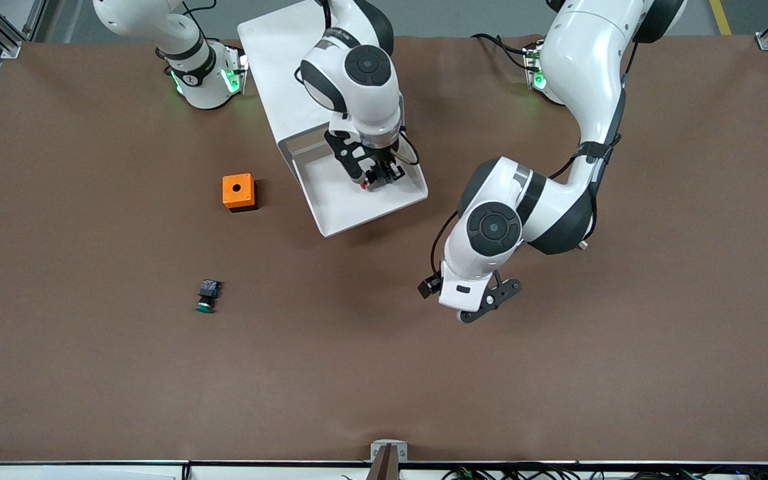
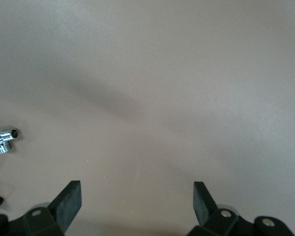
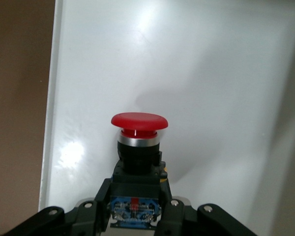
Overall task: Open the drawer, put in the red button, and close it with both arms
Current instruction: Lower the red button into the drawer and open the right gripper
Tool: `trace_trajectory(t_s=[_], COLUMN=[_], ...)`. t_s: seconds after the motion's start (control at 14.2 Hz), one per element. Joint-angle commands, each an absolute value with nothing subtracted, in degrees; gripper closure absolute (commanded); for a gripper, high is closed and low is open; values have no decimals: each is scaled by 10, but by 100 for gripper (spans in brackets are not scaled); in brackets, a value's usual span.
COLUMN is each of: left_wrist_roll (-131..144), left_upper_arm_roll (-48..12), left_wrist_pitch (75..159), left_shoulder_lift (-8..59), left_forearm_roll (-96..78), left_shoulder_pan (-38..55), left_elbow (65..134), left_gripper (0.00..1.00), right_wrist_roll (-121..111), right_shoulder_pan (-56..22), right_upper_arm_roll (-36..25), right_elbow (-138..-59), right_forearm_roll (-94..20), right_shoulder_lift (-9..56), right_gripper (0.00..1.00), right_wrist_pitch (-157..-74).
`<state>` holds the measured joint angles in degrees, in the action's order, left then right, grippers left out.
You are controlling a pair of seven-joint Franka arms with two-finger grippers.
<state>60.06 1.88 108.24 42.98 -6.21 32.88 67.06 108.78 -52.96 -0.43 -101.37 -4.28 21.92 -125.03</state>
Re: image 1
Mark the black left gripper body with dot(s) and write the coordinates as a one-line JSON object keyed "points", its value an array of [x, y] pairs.
{"points": [[428, 286]]}

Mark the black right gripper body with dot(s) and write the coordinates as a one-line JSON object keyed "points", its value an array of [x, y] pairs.
{"points": [[381, 162]]}

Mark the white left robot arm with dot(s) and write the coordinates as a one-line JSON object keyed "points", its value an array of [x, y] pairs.
{"points": [[584, 60]]}

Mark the white drawer cabinet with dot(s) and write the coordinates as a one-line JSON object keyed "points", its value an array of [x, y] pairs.
{"points": [[277, 66]]}

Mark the green push button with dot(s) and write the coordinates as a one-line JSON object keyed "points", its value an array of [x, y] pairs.
{"points": [[204, 307]]}

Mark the brown table mat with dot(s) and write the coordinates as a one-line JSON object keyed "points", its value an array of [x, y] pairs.
{"points": [[384, 373]]}

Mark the orange button enclosure box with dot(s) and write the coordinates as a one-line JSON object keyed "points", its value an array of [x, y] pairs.
{"points": [[229, 196]]}

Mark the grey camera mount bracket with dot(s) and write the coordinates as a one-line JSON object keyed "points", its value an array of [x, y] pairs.
{"points": [[375, 453]]}

